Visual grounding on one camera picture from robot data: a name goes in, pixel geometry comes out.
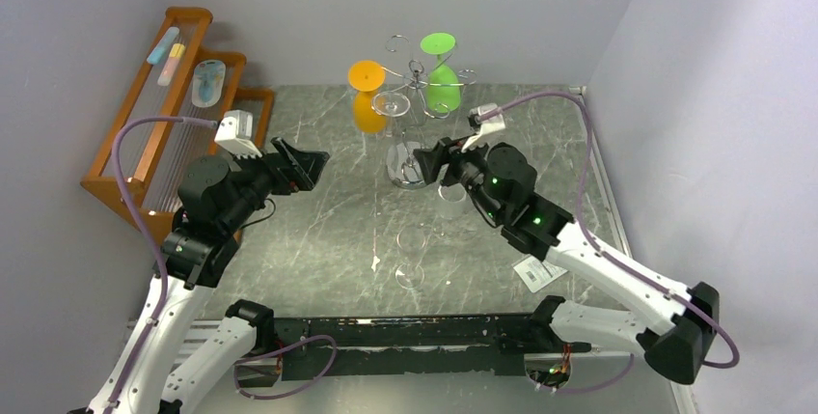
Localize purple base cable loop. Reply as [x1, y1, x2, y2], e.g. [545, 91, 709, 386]
[220, 334, 339, 401]

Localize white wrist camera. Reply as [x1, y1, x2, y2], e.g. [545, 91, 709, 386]
[214, 110, 262, 159]
[460, 103, 505, 153]

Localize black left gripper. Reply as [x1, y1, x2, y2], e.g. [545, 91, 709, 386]
[223, 137, 329, 233]

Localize blue blister pack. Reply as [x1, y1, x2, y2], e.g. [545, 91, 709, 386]
[191, 59, 226, 108]

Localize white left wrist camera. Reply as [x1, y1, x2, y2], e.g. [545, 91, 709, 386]
[214, 110, 262, 159]

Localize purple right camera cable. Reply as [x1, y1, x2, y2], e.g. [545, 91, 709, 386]
[476, 90, 741, 371]

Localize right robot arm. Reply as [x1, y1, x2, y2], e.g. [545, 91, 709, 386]
[413, 138, 721, 385]

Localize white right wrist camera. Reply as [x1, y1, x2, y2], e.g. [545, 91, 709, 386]
[460, 103, 505, 153]

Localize orange wooden display shelf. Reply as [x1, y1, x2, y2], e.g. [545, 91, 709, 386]
[81, 7, 275, 242]

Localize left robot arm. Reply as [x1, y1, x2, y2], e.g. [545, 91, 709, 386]
[84, 138, 330, 413]

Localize chrome wine glass rack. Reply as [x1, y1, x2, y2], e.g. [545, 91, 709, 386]
[382, 37, 476, 189]

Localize white printed package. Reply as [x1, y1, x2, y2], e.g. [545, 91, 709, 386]
[512, 255, 567, 293]

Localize green plastic wine glass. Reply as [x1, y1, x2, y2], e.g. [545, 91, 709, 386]
[421, 32, 461, 117]

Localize clear glass tumbler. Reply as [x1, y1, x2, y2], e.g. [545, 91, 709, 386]
[436, 184, 469, 220]

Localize orange plastic wine glass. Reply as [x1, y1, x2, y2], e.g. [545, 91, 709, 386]
[347, 60, 387, 134]

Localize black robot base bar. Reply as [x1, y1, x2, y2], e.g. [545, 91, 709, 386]
[245, 313, 591, 381]

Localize pastel toothbrush package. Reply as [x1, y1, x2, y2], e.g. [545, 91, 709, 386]
[147, 26, 186, 87]

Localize clear stemmed wine glass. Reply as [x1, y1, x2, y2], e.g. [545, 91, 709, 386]
[371, 91, 411, 141]

